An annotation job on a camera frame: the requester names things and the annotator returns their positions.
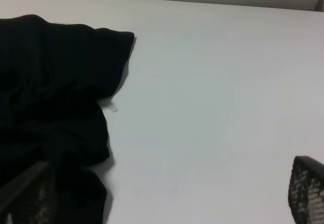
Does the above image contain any clear tape piece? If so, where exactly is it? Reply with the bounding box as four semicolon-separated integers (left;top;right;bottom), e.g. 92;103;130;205
98;98;118;113

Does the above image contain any black short sleeve shirt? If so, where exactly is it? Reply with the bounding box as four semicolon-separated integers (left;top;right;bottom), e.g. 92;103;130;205
1;15;135;223

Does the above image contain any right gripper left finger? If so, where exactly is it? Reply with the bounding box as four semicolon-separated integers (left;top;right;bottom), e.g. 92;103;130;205
1;162;57;224

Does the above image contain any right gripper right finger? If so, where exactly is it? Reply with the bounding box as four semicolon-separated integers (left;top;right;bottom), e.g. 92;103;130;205
288;156;323;224

